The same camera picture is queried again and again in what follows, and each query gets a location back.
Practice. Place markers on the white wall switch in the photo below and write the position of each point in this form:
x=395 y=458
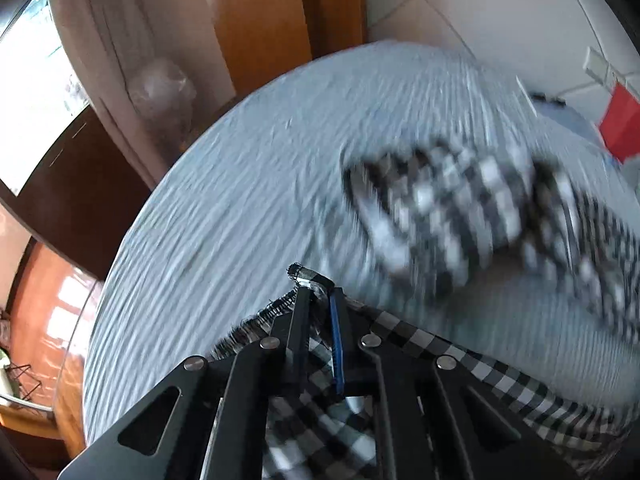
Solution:
x=602 y=66

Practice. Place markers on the red box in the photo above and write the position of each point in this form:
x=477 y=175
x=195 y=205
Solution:
x=622 y=122

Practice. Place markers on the dark wooden window frame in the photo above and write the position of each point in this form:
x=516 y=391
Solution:
x=80 y=195

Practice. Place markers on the clear plastic bag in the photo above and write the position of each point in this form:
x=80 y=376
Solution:
x=160 y=100

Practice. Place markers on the wooden door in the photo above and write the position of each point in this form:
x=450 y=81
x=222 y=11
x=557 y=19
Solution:
x=280 y=15

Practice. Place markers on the beige curtain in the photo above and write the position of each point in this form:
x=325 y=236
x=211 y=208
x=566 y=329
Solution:
x=110 y=35

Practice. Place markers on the light blue striped bed blanket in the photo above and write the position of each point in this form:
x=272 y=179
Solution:
x=250 y=185

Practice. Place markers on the window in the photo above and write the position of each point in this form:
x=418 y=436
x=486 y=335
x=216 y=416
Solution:
x=35 y=90

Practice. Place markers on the black white checkered garment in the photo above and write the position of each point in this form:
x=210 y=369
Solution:
x=450 y=210

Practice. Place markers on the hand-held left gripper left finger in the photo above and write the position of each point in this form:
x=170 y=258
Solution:
x=299 y=330

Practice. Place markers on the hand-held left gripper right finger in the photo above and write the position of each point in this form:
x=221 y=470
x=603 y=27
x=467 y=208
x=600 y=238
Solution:
x=338 y=345

